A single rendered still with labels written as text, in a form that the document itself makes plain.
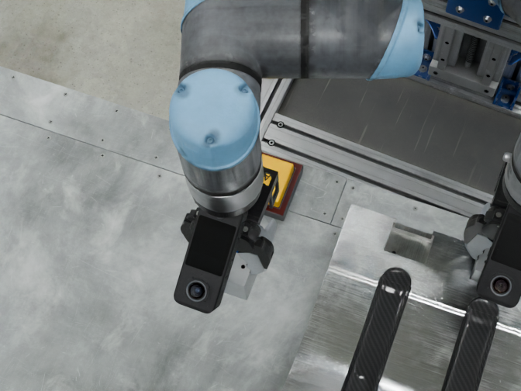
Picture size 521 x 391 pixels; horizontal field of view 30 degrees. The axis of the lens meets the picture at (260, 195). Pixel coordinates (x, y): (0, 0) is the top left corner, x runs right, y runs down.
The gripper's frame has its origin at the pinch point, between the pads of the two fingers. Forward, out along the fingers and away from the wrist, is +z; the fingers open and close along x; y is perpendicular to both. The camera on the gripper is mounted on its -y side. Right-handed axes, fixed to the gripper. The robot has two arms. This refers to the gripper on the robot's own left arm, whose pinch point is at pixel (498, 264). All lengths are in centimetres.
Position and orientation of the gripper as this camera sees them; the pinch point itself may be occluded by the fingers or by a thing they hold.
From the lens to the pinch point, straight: 119.7
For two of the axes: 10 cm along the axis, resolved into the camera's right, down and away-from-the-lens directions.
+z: 0.4, 3.9, 9.2
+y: 3.5, -8.7, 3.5
